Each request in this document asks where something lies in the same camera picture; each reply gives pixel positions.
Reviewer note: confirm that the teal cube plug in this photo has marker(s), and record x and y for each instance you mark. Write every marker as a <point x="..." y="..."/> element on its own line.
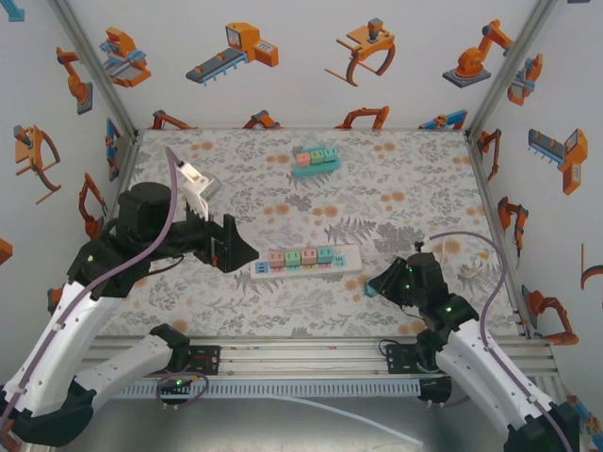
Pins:
<point x="330" y="153"/>
<point x="324" y="254"/>
<point x="370" y="288"/>

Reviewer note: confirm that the white power strip coloured sockets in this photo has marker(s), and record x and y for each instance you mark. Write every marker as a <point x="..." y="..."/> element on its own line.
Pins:
<point x="352" y="263"/>

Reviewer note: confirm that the pink cube plug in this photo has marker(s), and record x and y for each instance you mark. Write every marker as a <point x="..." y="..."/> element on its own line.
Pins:
<point x="302" y="159"/>
<point x="308" y="256"/>
<point x="275" y="258"/>

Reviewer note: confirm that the green cube plug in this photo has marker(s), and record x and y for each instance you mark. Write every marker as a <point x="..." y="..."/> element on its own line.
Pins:
<point x="292" y="257"/>
<point x="317" y="155"/>

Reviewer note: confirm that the teal power strip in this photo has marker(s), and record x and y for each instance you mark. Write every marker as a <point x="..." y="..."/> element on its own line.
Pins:
<point x="311" y="170"/>

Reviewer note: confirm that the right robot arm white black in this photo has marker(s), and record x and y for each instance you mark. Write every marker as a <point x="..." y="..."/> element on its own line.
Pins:
<point x="471" y="358"/>

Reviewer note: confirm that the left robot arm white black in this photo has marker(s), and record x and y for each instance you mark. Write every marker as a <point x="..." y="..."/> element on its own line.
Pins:
<point x="61" y="329"/>

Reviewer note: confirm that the black controller box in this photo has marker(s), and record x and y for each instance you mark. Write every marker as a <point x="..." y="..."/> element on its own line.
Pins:
<point x="435" y="391"/>

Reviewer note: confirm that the floral tablecloth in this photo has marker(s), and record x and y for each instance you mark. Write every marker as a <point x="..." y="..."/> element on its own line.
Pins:
<point x="377" y="188"/>

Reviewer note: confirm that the thin white tube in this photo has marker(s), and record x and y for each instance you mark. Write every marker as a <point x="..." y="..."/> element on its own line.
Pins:
<point x="377" y="423"/>

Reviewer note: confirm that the small board green light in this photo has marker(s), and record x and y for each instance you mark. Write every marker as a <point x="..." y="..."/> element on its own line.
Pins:
<point x="178" y="383"/>

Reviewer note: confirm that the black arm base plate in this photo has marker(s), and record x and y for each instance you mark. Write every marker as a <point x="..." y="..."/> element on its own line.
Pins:
<point x="400" y="360"/>
<point x="207" y="360"/>

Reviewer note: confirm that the aluminium side rail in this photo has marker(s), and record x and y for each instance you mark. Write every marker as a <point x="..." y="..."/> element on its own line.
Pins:
<point x="495" y="235"/>
<point x="128" y="155"/>

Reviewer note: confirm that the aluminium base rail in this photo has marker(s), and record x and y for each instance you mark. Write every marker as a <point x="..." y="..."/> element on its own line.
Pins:
<point x="306" y="358"/>

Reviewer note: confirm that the aluminium frame post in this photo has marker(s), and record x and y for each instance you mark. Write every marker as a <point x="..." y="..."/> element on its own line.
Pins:
<point x="508" y="66"/>
<point x="96" y="66"/>

